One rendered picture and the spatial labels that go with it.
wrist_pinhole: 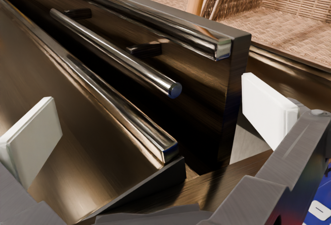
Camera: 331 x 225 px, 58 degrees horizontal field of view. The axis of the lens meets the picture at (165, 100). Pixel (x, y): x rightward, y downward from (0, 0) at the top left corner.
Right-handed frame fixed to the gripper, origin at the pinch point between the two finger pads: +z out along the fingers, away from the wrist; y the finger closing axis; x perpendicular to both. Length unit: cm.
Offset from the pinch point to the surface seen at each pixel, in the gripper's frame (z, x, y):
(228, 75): 8.3, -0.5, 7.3
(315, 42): 66, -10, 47
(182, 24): 11.0, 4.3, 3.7
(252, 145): 30.0, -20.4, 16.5
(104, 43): 17.3, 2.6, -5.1
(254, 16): 93, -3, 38
